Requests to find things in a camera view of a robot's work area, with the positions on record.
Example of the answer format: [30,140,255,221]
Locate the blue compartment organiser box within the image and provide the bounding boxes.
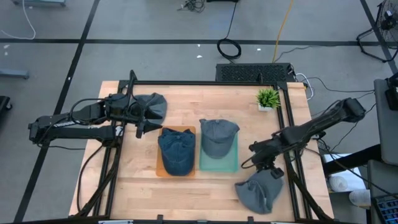
[373,195,398,224]

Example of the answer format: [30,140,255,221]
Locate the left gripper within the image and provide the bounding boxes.
[105,93,164,139]

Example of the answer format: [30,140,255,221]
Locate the black tangled floor cables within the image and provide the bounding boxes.
[177,0,206,13]

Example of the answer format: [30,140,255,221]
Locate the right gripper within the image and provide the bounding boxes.
[248,138,287,180]

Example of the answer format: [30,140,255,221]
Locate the yellow hanging power cable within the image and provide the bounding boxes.
[272,0,295,63]

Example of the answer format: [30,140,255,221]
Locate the black metal rig frame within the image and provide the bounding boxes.
[74,70,335,223]

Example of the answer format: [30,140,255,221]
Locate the blue denim baseball cap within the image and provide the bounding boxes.
[157,126,197,177]

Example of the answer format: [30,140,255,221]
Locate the teal translucent plastic bin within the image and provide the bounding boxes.
[198,132,239,174]

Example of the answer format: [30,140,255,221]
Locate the white paper roll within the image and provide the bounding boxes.
[328,175,349,193]
[348,189,371,208]

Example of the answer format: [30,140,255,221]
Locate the grey table foot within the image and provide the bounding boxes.
[0,68,30,80]
[11,0,67,7]

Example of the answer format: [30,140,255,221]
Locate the black floor fan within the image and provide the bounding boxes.
[356,0,398,63]

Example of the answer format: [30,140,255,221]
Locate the black coiled floor cable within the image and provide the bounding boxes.
[216,0,243,60]

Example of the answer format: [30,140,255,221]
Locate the grey baseball cap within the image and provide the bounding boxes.
[133,92,168,126]
[234,169,285,215]
[198,118,241,160]

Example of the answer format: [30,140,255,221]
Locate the black perforated computer case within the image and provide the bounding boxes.
[215,62,296,83]

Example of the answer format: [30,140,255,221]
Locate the small potted green plant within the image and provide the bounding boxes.
[255,88,281,112]

